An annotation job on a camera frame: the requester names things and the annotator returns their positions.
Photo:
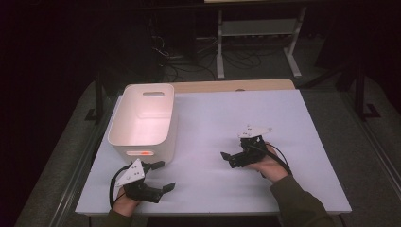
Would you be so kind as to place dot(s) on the black stand leg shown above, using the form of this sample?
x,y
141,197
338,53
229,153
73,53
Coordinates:
x,y
360,94
99,101

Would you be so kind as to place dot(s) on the person's left hand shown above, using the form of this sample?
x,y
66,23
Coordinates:
x,y
123,205

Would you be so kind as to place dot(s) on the white work board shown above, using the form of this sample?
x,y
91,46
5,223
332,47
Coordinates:
x,y
205,119

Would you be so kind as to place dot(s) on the grey metal stand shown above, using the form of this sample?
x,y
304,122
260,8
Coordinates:
x,y
258,27

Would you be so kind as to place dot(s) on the white plastic bin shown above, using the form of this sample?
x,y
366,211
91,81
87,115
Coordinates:
x,y
142,126

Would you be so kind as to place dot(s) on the wooden table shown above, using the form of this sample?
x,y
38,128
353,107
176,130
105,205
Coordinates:
x,y
233,85

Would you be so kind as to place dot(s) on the person's right hand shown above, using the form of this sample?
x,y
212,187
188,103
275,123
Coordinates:
x,y
271,167

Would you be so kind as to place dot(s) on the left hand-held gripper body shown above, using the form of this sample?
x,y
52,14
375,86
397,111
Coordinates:
x,y
132,176

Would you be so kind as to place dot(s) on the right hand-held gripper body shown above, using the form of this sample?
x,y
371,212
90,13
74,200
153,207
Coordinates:
x,y
250,153

